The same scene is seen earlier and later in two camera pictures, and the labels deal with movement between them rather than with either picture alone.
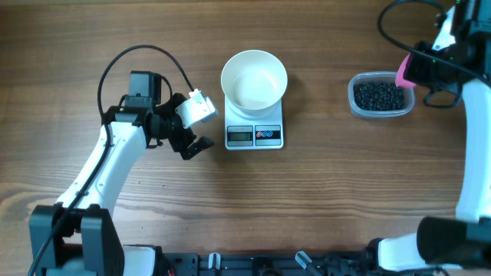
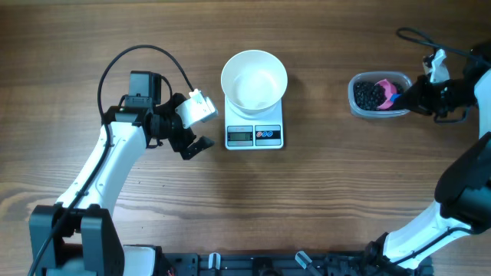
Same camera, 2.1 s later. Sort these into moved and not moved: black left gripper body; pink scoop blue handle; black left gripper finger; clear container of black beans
Moved: pink scoop blue handle
Not moved: black left gripper finger; black left gripper body; clear container of black beans
